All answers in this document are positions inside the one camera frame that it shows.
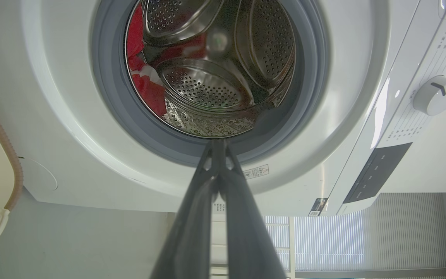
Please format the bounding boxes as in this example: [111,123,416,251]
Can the white window blinds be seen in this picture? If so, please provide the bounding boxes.
[264,193,446,272]

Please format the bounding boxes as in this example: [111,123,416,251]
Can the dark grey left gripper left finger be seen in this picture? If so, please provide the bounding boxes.
[150,140,220,279]

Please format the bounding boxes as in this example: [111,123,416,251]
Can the grey rubber door gasket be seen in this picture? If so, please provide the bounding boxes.
[91,0,330,168]

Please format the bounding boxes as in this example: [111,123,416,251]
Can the triangle warning sticker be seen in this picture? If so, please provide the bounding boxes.
[242,164,270,180]

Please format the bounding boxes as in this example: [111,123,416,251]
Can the stainless steel washing machine drum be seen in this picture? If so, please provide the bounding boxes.
[124,0,297,139]

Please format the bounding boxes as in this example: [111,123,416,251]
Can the dark washing machine control panel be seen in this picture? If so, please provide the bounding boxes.
[342,142,413,204]

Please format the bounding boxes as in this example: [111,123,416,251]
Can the white control knob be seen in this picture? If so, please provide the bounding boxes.
[413,75,446,116]

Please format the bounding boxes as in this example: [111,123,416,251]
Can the white front-load washing machine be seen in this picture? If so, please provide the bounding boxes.
[0,0,446,217]

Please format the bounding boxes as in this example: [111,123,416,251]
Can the black barcode sticker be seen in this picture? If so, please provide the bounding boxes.
[308,198,329,217]

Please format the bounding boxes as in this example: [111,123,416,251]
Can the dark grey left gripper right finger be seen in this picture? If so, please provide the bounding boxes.
[220,140,287,279]

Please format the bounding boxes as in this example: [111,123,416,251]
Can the red cloth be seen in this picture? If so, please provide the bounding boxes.
[126,3,168,117]

